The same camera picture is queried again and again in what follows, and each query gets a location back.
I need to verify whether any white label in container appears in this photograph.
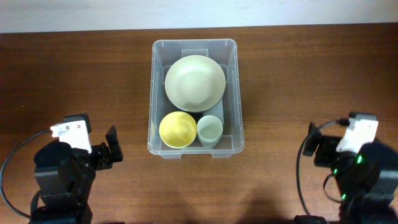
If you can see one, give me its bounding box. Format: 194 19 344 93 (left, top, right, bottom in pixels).
203 100 224 124

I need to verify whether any small yellow bowl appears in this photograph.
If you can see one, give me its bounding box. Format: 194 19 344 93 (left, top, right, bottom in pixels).
159 111 197 149

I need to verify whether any cream cup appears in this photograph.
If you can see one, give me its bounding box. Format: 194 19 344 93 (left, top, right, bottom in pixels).
197 115 223 143

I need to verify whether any cream bowl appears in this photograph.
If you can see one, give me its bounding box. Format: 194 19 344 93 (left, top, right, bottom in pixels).
165 55 226 113

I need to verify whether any green cup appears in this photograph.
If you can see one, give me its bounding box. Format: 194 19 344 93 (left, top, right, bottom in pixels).
199 136 221 148

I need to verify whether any clear plastic storage container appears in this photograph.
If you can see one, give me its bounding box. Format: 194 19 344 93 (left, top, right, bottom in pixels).
147 39 245 159

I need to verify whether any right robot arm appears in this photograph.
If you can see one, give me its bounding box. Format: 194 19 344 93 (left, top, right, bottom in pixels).
298 119 397 223

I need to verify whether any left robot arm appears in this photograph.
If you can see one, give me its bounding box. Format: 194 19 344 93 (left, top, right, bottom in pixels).
30 113 123 224

